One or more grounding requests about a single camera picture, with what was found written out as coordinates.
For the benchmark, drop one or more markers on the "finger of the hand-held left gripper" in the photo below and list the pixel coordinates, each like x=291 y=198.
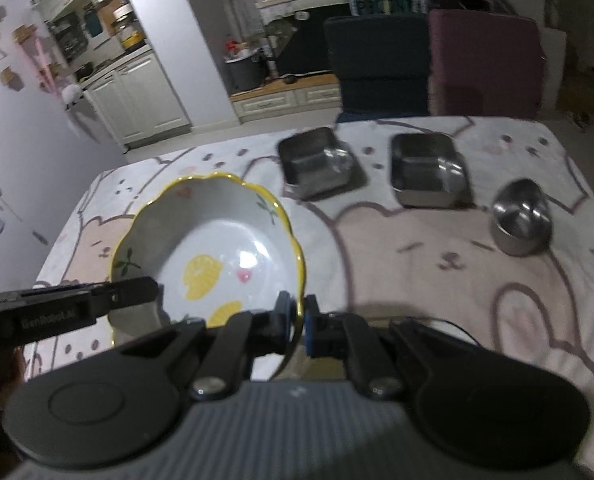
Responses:
x=127 y=294

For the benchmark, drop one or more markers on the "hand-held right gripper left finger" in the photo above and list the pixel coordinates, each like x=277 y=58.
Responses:
x=282 y=310

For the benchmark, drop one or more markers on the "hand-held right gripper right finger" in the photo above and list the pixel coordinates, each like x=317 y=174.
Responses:
x=311 y=322

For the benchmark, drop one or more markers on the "yellow-rimmed lemon print bowl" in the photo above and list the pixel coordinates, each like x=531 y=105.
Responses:
x=212 y=250

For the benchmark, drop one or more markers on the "person's left hand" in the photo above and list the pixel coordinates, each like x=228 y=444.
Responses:
x=7 y=375

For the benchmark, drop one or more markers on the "bear print tablecloth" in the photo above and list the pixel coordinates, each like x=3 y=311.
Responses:
x=427 y=270

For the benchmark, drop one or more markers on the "square steel container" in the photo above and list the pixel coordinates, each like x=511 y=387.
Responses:
x=429 y=170
x=322 y=162

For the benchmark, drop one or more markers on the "white kitchen cabinet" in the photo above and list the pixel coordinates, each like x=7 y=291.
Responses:
x=137 y=97

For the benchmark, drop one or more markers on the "white plush toy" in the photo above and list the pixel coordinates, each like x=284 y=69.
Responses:
x=72 y=95

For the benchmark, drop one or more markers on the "wooden-top drawer bench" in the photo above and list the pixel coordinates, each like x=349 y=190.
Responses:
x=287 y=97

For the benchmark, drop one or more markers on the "small round steel bowl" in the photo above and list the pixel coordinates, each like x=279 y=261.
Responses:
x=519 y=220

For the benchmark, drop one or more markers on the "grey bin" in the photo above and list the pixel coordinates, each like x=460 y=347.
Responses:
x=244 y=74

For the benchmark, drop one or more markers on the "dark blue chair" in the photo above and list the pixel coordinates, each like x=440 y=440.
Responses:
x=377 y=60

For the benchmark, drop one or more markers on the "maroon chair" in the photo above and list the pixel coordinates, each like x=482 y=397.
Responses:
x=487 y=62

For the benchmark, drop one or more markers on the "teal sign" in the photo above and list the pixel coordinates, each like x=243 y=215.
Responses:
x=389 y=4

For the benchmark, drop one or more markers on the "cardboard box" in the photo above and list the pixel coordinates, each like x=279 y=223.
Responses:
x=582 y=92

